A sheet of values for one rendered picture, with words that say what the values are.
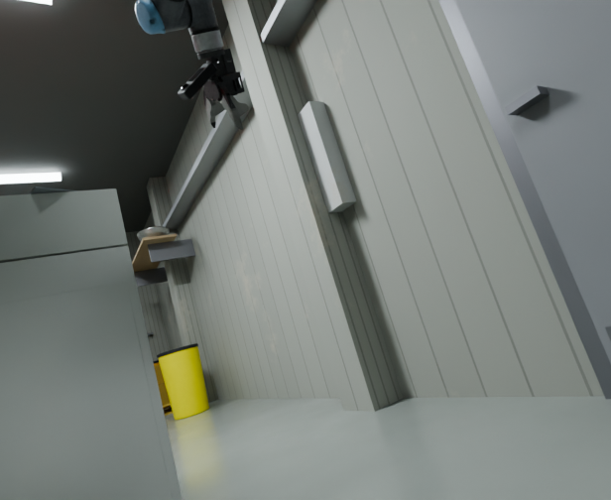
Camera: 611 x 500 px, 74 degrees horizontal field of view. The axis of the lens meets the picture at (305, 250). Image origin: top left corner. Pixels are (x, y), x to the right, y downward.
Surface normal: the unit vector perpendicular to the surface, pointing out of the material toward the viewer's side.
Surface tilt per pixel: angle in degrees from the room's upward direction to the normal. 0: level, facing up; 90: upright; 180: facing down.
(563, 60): 90
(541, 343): 90
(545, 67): 90
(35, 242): 90
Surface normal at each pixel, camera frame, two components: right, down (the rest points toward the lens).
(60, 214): 0.47, -0.30
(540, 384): -0.83, 0.14
